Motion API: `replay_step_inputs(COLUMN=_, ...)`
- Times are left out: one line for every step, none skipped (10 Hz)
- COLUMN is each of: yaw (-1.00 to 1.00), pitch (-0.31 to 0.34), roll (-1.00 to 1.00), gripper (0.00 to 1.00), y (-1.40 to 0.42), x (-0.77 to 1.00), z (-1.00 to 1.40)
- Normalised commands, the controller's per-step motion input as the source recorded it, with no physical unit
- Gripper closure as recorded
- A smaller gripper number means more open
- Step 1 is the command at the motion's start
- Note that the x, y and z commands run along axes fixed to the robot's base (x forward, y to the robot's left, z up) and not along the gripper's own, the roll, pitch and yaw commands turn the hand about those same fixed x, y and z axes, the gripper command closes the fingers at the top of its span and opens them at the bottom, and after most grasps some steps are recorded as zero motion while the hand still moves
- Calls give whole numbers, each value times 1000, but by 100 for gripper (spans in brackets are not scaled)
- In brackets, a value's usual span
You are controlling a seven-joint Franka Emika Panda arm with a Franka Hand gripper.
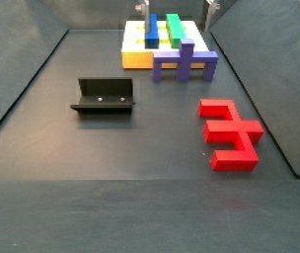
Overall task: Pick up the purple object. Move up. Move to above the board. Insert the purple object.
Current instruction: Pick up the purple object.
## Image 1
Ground green block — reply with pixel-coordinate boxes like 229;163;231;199
165;14;185;48

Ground purple interlocking puzzle piece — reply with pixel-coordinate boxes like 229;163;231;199
152;39;219;82

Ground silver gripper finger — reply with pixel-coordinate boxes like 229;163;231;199
204;0;221;31
136;0;150;32

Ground black angled bracket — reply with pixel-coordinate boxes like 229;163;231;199
69;77;134;113

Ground red interlocking puzzle piece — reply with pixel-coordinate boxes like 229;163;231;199
199;99;263;172

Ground blue block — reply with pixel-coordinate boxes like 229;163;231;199
145;14;158;48

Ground yellow board with slots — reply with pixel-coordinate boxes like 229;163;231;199
121;21;208;69

